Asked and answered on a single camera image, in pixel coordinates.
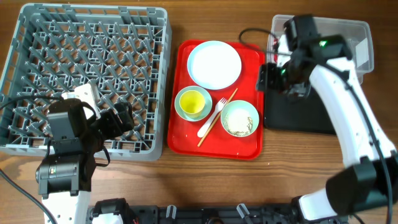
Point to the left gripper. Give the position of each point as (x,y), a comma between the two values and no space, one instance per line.
(116,129)

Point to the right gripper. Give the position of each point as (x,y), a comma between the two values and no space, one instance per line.
(266,80)

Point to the red snack wrapper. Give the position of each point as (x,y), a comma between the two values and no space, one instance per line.
(275,49)

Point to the rice and peanut shells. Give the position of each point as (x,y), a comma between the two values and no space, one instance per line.
(238,122)

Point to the yellow plastic cup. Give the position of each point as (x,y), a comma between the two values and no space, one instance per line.
(192,103)

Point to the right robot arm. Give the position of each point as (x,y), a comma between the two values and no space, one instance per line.
(312,86)

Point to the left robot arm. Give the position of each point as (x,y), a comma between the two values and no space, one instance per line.
(64,177)

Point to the grey dishwasher rack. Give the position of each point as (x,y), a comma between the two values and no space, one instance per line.
(56,48)

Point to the wooden chopstick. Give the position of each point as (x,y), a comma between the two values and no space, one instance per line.
(215,120)

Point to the white plastic fork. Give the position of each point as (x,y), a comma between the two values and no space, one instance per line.
(219,106)

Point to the black tray bin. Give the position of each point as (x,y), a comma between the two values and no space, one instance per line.
(296,114)

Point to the light blue plate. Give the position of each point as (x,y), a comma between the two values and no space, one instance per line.
(214,65)

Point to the red plastic tray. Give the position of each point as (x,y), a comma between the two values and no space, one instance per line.
(182,134)

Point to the mint green saucer bowl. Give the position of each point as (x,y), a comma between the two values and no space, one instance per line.
(206,110)

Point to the clear plastic bin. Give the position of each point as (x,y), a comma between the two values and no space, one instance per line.
(358,37)

